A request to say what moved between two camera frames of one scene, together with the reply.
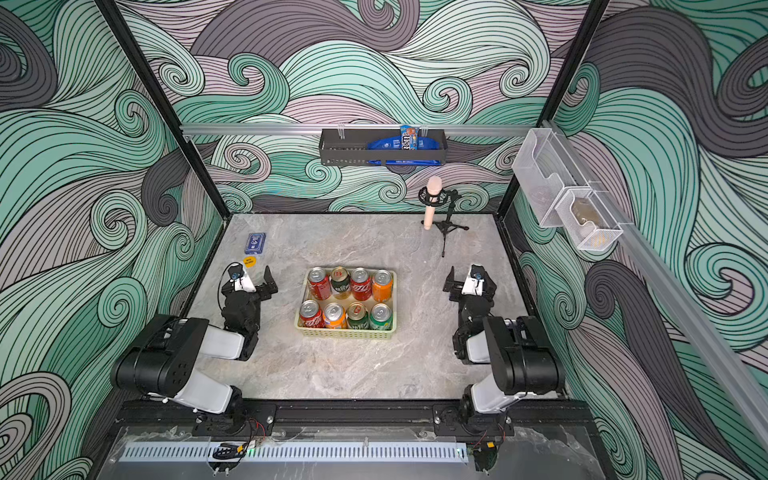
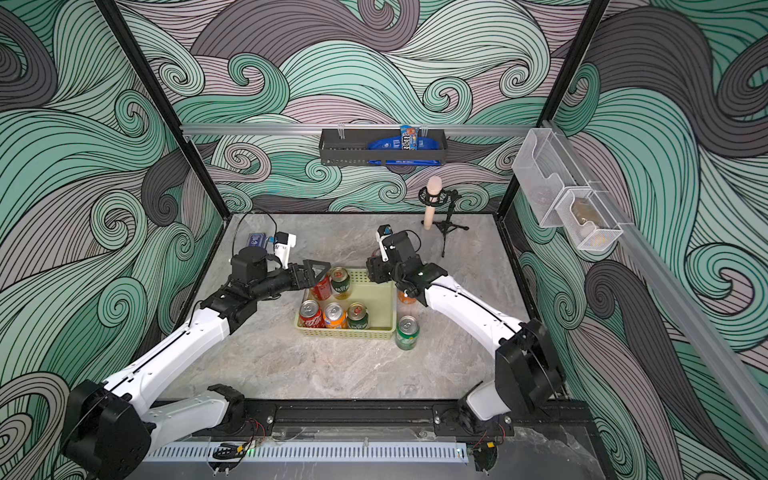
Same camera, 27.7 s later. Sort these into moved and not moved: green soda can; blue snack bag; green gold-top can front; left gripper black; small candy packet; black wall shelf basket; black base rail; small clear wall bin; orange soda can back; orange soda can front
Moved: left gripper black; green soda can; orange soda can back
Not moved: blue snack bag; orange soda can front; black base rail; small clear wall bin; black wall shelf basket; small candy packet; green gold-top can front
